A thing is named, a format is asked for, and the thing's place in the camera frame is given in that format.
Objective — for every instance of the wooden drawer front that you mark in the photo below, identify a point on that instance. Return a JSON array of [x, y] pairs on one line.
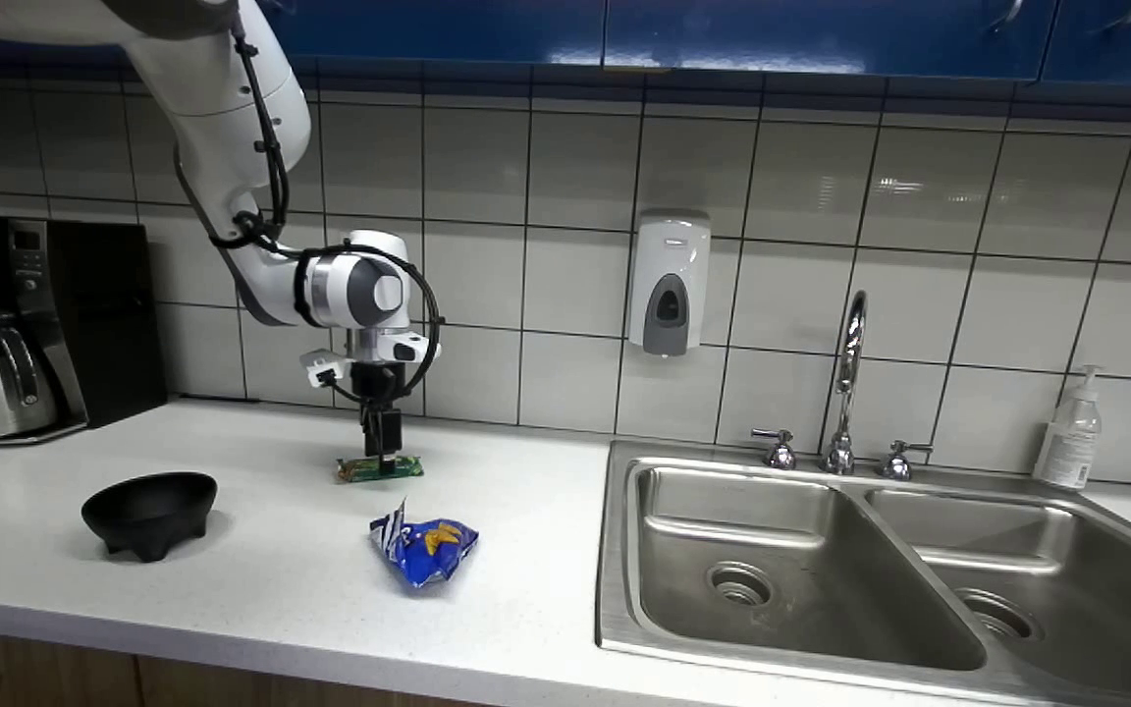
[[55, 670]]

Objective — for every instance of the blue cabinet door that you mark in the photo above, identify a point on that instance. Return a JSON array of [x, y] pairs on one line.
[[460, 25], [943, 35], [718, 33], [1130, 46]]

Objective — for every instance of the black steel coffee maker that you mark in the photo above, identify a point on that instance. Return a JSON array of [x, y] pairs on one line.
[[95, 316]]

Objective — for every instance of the blue chip packet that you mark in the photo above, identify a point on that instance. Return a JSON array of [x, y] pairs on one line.
[[430, 551]]

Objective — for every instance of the white wall soap dispenser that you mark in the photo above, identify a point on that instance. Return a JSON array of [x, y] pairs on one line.
[[667, 289]]

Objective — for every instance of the chrome gooseneck faucet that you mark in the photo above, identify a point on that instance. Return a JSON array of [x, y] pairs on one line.
[[851, 354]]

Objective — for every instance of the black bowl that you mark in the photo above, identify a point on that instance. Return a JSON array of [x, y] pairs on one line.
[[147, 513]]

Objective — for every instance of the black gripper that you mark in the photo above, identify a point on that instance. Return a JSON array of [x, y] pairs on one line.
[[380, 392]]

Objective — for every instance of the clear pump soap bottle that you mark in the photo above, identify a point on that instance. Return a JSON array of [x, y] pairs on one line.
[[1071, 439]]

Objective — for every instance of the green packet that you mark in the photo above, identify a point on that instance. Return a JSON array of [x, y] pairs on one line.
[[383, 467]]

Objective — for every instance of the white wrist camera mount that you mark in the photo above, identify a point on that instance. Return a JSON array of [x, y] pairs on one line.
[[324, 371]]

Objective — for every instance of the stainless steel double sink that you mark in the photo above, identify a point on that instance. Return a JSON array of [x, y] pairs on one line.
[[854, 575]]

